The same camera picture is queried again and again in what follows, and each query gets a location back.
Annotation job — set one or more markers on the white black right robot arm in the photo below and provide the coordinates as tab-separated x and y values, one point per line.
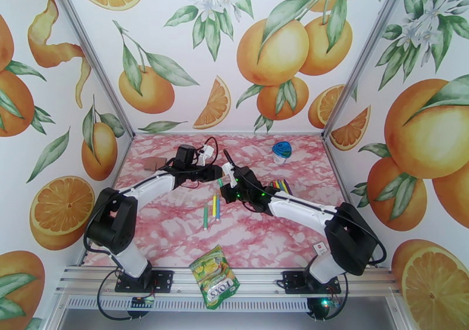
300	206

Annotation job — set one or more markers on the small blue circuit board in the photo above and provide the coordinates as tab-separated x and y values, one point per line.
143	303

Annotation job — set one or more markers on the clear container blue lid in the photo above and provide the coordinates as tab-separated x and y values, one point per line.
282	151

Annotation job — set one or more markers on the brown cardboard piece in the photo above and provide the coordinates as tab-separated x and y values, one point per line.
152	164

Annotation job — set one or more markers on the aluminium mounting rail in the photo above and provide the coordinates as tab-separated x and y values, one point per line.
260	281

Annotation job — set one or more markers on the aluminium frame post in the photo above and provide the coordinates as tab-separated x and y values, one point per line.
86	48
370	47

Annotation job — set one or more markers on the green yellow candy bag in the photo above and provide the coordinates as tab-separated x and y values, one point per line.
214	277

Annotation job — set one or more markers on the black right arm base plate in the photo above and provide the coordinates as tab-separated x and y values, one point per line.
293	281

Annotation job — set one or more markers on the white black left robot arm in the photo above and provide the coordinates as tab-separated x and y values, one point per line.
150	184

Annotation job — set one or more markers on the small white card red mark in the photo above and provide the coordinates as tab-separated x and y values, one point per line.
319	247

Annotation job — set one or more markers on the red marker pen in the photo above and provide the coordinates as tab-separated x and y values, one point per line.
273	186

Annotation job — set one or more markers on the small circuit board with LED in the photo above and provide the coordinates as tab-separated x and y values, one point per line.
331	304

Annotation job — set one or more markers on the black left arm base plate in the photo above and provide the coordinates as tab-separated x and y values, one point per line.
163	280

